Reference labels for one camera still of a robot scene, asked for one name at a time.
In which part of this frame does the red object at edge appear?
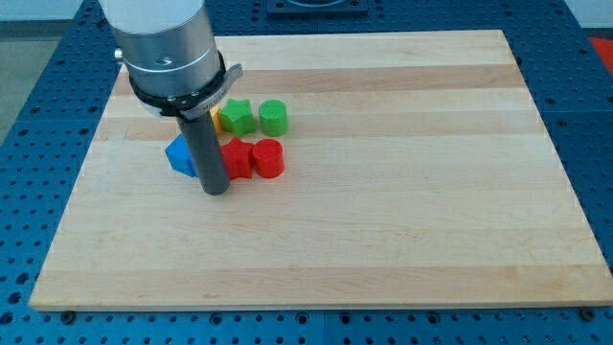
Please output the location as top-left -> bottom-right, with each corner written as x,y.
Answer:
589,36 -> 613,75

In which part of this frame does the blue block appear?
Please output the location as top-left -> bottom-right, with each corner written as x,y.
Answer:
165,134 -> 197,177

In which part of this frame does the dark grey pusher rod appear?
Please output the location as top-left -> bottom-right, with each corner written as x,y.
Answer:
177,112 -> 230,196

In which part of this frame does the yellow block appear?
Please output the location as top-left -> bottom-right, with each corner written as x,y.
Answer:
210,104 -> 223,135

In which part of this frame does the wooden board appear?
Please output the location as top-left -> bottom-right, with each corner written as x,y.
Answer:
30,30 -> 612,311

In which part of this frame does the red cylinder block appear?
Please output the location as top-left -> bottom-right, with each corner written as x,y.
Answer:
252,139 -> 284,178

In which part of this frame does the red star block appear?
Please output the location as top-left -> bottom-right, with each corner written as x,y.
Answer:
221,137 -> 254,180

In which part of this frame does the green cylinder block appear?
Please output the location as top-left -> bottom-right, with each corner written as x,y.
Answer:
259,100 -> 288,137

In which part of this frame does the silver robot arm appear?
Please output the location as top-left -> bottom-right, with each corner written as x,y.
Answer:
100,0 -> 243,121

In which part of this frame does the green star block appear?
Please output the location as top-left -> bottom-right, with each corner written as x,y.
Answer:
219,99 -> 256,137

